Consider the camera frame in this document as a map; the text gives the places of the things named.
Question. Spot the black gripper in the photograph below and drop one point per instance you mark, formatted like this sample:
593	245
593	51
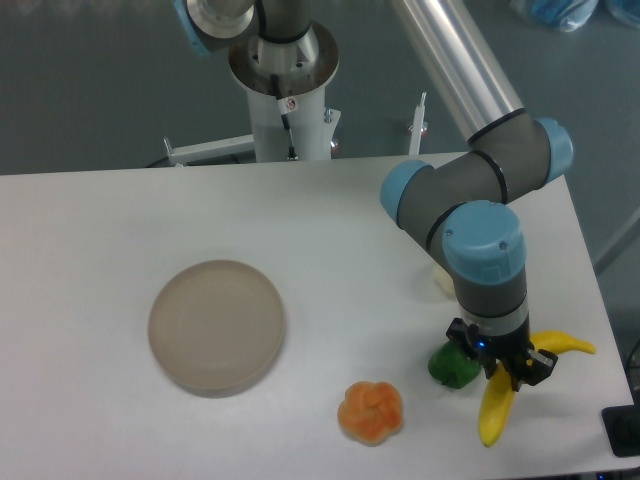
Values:
528	366

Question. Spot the yellow toy banana bunch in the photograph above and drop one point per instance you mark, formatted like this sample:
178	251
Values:
499	396

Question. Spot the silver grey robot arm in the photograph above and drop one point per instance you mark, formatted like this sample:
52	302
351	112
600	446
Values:
458	213

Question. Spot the beige round plate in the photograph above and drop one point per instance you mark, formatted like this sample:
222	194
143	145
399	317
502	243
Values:
216	327

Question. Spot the green toy pepper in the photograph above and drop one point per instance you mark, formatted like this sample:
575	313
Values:
451	368

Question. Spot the cream toy food piece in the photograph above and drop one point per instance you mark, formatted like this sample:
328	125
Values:
443	280

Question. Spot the black device at edge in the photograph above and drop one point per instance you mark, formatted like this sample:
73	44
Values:
622	428

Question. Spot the blue plastic bag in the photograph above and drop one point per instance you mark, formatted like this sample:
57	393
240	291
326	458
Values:
569	16

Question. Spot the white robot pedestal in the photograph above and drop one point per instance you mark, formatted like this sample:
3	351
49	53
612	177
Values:
285	89

